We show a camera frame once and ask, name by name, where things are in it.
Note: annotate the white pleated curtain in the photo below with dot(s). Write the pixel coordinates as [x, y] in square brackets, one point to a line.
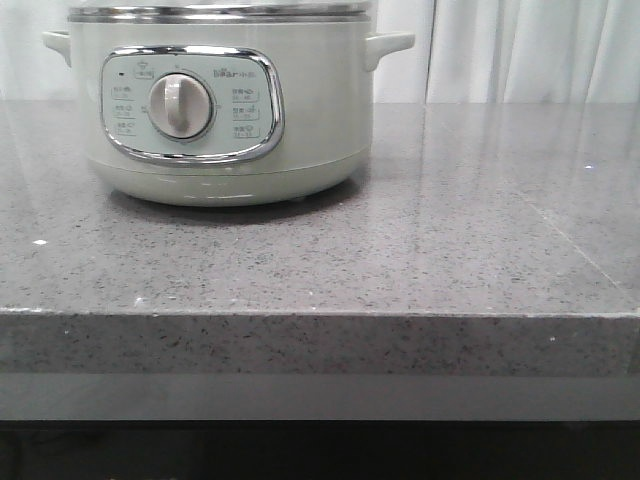
[465, 51]

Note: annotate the glass lid with steel rim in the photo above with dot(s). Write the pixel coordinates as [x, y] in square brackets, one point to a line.
[218, 12]

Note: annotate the pale green electric cooking pot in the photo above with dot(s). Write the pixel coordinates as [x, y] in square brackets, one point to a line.
[226, 115]

